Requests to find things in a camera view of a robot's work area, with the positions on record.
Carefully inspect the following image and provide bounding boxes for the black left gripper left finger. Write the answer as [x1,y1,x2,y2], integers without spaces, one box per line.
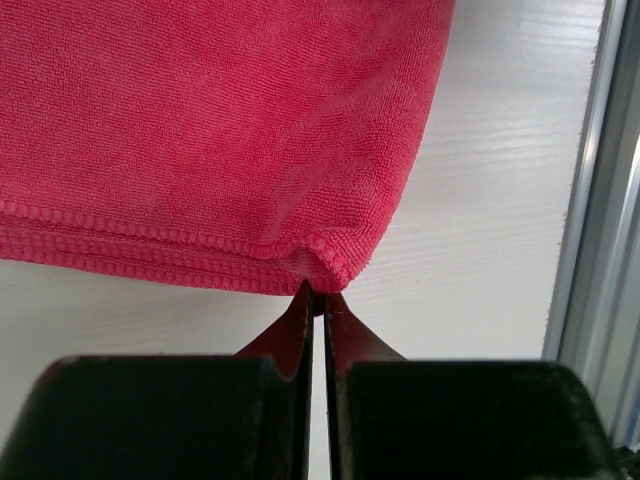
[1,285,314,479]

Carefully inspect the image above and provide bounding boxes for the pink towel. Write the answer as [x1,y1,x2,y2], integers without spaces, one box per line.
[1,1,454,295]

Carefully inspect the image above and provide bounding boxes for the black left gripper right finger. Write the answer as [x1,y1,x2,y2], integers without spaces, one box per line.
[324,294,622,479]

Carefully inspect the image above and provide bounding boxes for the aluminium front rail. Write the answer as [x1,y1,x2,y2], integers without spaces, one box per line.
[542,1,639,449]

